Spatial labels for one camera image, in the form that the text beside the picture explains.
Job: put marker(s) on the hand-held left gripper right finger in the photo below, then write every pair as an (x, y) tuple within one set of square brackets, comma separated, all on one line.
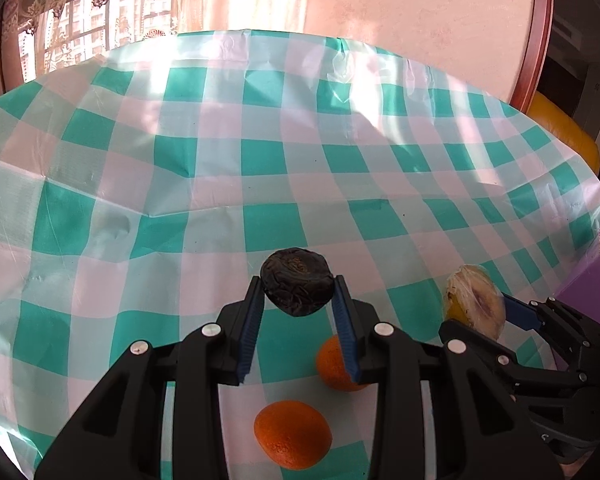
[(345, 330)]

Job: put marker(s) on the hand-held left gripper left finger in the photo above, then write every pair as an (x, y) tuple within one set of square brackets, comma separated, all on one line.
[(250, 330)]

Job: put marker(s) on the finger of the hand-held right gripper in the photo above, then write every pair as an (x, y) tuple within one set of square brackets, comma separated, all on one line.
[(480, 342), (522, 312)]

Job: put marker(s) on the orange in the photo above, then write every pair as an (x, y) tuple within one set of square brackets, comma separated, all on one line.
[(292, 435), (331, 366)]

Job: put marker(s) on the plastic-wrapped cut yellow fruit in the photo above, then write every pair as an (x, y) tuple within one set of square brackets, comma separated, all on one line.
[(475, 300)]

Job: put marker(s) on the dark wrinkled round fruit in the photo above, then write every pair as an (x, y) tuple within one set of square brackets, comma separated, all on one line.
[(295, 280)]

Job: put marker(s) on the purple flat box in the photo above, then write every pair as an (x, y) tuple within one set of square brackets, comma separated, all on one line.
[(592, 285)]

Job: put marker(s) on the green white checkered tablecloth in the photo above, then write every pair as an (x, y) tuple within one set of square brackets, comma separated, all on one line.
[(180, 160)]

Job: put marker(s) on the yellow chair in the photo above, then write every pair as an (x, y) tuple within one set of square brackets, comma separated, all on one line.
[(565, 130)]

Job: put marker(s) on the window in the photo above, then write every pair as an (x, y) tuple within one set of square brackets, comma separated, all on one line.
[(87, 20)]

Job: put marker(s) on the brown wooden door frame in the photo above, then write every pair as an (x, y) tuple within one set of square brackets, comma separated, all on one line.
[(537, 35)]

